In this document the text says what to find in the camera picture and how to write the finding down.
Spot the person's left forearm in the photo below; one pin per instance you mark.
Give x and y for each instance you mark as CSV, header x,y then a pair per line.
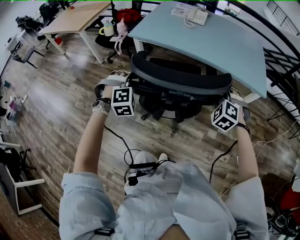
x,y
89,145

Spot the yellow-green mug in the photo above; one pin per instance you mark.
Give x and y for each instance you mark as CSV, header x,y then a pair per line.
x,y
108,30

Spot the person's left hand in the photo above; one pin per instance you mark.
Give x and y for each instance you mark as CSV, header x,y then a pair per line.
x,y
107,92

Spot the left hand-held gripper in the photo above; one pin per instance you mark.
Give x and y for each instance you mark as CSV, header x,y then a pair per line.
x,y
123,100

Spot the person's light blue shirt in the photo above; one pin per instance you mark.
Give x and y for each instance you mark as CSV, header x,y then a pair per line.
x,y
152,206

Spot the white desk telephone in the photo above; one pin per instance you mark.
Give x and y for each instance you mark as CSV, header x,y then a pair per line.
x,y
197,16

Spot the silver wristwatch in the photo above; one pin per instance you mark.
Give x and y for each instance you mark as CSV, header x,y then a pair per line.
x,y
101,104

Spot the red bag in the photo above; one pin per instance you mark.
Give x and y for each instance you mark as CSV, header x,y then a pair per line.
x,y
129,15

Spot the person's white shoe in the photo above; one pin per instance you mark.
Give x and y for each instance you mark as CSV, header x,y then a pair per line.
x,y
163,157

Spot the small red box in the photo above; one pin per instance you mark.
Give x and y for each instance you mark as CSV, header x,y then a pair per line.
x,y
58,41

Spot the red cloth item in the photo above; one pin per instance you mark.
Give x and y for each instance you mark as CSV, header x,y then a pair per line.
x,y
290,199

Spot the dark top white-legged desk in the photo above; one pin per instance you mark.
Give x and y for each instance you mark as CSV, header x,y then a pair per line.
x,y
16,187

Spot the person's right forearm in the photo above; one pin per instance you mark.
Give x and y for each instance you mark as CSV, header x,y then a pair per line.
x,y
246,154

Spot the black waist device box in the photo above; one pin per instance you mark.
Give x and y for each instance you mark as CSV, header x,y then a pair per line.
x,y
143,166

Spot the wooden top white-legged desk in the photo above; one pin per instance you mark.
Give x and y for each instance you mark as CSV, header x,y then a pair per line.
x,y
75,16

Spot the clear storage box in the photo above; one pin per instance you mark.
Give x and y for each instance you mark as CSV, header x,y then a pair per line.
x,y
15,107

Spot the light blue top desk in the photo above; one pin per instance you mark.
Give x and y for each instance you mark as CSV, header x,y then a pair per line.
x,y
211,47

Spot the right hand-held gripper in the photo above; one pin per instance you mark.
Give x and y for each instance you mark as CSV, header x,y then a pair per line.
x,y
226,116

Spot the white paper sheet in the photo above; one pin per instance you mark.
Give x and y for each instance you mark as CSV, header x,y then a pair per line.
x,y
179,10

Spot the black metal railing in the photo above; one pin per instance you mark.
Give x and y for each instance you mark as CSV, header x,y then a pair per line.
x,y
281,55

